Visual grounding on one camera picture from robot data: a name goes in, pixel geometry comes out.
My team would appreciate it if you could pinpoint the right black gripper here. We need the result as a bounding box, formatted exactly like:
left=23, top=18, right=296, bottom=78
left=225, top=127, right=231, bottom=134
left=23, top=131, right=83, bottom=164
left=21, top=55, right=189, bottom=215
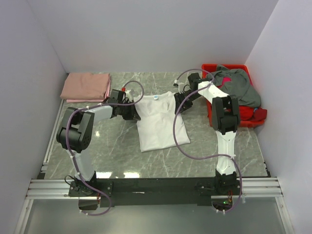
left=174, top=90, right=201, bottom=115

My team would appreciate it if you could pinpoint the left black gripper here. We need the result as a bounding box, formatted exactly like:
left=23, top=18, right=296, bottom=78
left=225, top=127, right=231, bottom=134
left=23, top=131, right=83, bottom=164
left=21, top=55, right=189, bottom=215
left=118, top=100, right=141, bottom=120

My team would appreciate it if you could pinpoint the white t shirt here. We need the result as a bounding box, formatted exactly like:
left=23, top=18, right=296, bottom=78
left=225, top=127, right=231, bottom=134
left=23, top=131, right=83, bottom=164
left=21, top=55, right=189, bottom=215
left=134, top=91, right=190, bottom=152

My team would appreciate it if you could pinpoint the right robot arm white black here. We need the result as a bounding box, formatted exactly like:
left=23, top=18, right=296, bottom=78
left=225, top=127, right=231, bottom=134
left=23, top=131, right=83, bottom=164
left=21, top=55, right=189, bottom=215
left=173, top=73, right=240, bottom=195

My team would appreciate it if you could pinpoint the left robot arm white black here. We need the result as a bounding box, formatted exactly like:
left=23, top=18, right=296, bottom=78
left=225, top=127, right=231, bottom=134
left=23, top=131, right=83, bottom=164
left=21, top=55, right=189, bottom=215
left=56, top=87, right=141, bottom=196

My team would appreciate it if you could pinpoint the grey t shirt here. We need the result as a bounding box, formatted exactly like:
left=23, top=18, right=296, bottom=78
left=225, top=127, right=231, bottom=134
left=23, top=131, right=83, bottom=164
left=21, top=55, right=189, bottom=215
left=202, top=64, right=261, bottom=108

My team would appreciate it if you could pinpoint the folded salmon t shirt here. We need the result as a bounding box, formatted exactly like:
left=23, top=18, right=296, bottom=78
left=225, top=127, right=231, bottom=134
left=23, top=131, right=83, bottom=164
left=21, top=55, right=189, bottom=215
left=60, top=73, right=111, bottom=100

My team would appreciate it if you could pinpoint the folded light pink t shirt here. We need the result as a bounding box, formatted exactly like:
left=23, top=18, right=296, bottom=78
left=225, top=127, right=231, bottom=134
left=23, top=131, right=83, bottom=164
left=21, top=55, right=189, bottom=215
left=61, top=78, right=111, bottom=103

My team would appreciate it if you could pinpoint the red plastic bin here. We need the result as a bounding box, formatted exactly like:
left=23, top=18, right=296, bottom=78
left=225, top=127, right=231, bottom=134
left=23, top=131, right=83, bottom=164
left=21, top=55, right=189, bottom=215
left=201, top=63, right=266, bottom=128

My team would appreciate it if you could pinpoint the black base beam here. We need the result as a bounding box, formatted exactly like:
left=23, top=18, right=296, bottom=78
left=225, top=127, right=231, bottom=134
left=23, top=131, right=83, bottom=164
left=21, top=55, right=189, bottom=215
left=68, top=177, right=241, bottom=208

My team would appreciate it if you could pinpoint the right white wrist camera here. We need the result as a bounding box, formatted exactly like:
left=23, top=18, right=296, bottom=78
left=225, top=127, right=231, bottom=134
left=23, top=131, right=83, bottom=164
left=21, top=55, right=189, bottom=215
left=173, top=79, right=188, bottom=94

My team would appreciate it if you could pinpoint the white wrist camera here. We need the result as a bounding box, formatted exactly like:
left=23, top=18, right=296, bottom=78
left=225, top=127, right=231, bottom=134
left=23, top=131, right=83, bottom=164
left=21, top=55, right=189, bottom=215
left=121, top=87, right=136, bottom=99
left=173, top=79, right=188, bottom=94

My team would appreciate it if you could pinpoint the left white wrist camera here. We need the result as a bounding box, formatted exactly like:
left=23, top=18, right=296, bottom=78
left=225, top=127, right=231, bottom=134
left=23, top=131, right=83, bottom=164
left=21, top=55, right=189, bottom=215
left=121, top=87, right=136, bottom=99

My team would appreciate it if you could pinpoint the aluminium rail frame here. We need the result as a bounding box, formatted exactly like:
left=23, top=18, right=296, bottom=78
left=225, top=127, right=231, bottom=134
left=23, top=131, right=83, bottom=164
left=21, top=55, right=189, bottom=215
left=14, top=177, right=282, bottom=234

